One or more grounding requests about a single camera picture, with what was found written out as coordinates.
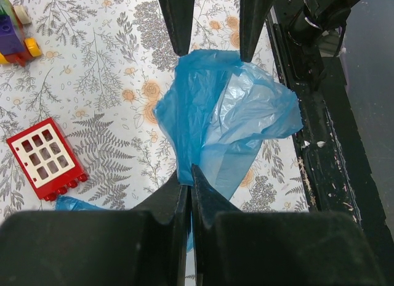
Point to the small blue bag piece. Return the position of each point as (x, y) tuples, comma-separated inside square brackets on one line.
[(66, 203)]

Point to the colourful toy brick car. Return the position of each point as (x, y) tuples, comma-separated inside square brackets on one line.
[(15, 46)]

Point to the blue plastic trash bag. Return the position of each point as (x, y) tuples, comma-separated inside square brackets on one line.
[(218, 113)]

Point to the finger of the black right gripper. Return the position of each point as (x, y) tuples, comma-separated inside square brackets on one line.
[(178, 16), (252, 15)]

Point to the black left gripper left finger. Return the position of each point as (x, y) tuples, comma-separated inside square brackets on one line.
[(142, 246)]

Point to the red white toy brick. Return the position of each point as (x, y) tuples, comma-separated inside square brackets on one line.
[(47, 160)]

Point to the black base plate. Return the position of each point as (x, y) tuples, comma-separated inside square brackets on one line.
[(335, 168)]

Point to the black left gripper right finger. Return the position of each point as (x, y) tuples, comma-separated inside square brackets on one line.
[(233, 247)]

